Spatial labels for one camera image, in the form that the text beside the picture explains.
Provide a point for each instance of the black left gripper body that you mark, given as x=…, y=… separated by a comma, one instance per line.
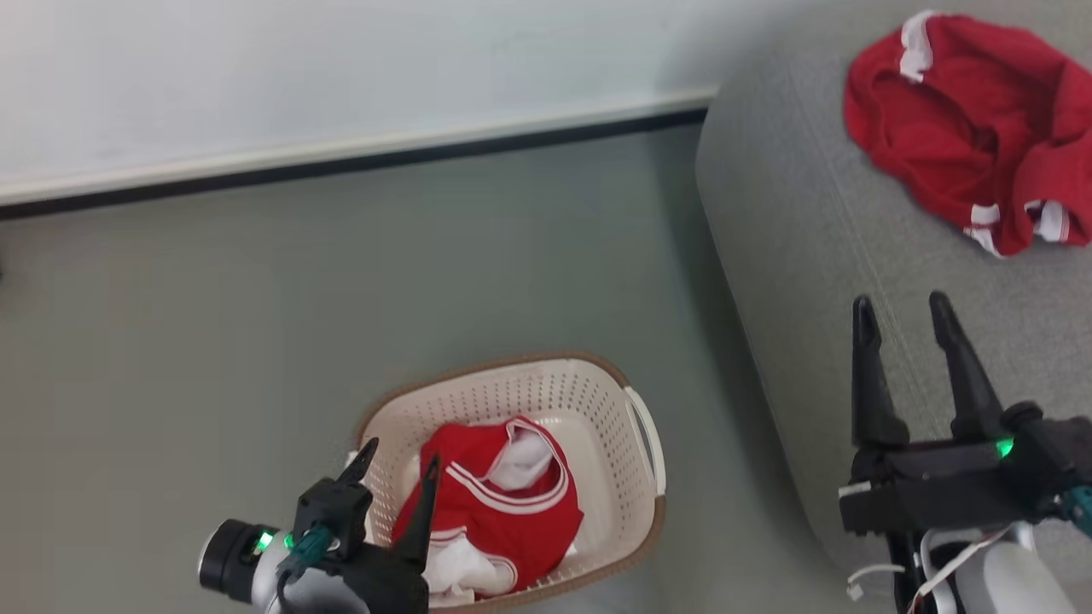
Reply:
x=337, y=516

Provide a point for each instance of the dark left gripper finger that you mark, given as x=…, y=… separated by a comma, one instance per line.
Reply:
x=358, y=467
x=420, y=520

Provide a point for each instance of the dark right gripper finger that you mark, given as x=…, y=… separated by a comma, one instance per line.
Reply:
x=870, y=384
x=968, y=375

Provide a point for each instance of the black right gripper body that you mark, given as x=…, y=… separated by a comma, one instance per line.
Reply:
x=938, y=486

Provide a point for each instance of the red garment with white cuffs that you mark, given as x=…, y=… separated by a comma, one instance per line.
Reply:
x=964, y=128

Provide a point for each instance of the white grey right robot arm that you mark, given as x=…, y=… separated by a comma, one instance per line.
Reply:
x=1007, y=580

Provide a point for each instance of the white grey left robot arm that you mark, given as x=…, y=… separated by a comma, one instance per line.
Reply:
x=230, y=558

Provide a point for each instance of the grey fabric sofa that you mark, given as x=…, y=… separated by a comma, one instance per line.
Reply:
x=810, y=213

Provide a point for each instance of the red white striped jersey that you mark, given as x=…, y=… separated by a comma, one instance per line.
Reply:
x=512, y=529

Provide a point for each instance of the cream perforated laundry basket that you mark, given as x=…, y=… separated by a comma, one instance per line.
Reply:
x=546, y=392

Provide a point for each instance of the white and black baseboard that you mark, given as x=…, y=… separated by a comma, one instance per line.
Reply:
x=341, y=158

